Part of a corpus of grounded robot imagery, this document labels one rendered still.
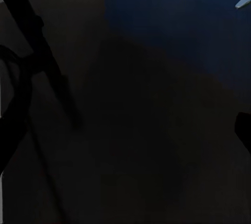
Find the desk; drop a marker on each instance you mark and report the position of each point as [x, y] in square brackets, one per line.
[132, 120]

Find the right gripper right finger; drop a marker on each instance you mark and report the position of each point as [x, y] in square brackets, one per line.
[243, 129]

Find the monitor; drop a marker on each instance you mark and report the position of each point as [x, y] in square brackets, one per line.
[30, 26]

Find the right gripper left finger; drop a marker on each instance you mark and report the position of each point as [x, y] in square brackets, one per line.
[12, 130]

